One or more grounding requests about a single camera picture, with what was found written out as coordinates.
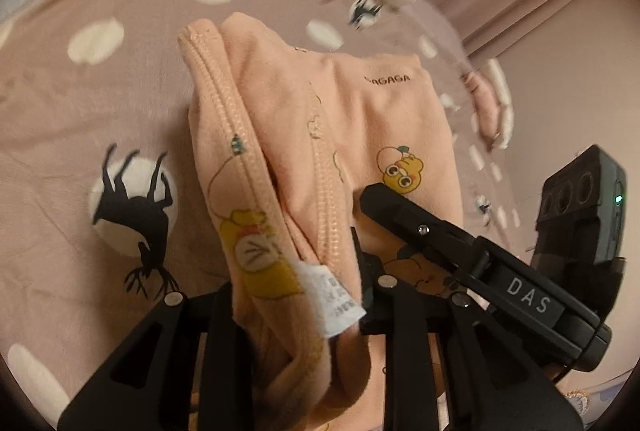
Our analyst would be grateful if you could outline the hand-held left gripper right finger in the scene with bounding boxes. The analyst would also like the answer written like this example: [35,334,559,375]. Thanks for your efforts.
[350,227,584,431]

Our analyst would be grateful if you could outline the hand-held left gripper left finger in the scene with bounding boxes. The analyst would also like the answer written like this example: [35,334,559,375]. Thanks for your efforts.
[57,281,262,431]

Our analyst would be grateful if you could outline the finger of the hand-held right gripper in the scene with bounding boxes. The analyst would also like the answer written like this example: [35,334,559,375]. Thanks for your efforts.
[359,183,491,285]

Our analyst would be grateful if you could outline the folded pink clothes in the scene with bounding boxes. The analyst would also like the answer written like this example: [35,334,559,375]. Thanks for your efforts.
[461,57,517,150]

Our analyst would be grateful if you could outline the peach cartoon print baby shirt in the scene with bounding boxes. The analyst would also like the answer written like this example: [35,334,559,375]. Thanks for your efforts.
[177,11,464,431]

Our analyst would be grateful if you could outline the mauve spotted deer print blanket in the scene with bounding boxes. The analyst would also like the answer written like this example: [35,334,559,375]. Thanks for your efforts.
[0,0,523,431]

